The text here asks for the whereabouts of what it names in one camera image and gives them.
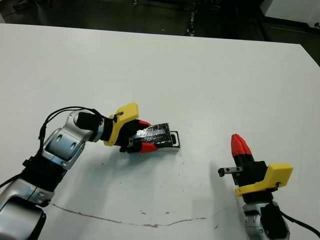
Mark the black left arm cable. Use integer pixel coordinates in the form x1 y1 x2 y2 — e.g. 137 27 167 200
0 106 103 188

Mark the white cabinet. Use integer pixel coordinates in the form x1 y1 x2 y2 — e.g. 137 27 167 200
259 0 320 26

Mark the black glossy box lid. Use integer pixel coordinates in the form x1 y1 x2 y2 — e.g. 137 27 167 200
131 122 173 148

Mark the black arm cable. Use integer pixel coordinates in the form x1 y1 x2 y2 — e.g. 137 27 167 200
0 106 103 188
279 209 320 233

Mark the aluminium frame post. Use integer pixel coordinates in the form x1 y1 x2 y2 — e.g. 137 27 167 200
186 0 198 36

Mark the dark shoe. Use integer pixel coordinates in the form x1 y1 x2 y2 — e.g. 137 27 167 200
12 0 36 10

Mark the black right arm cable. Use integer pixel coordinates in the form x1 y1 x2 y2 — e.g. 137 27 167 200
279 209 320 233

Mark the white camera box base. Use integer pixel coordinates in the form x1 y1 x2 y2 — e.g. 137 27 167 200
159 130 181 153

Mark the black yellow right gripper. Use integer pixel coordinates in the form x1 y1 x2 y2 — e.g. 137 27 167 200
217 134 294 201

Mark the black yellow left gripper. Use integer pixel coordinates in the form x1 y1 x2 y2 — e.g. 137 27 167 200
103 101 158 154

